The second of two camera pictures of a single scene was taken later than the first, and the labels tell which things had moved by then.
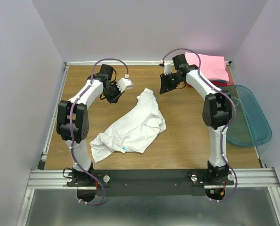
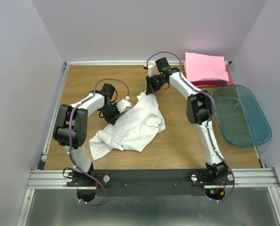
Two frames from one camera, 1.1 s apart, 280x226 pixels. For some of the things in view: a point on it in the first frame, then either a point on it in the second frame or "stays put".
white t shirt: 134,130 stays put
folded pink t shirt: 212,67 stays put
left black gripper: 116,99 -> 112,119
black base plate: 150,182 stays put
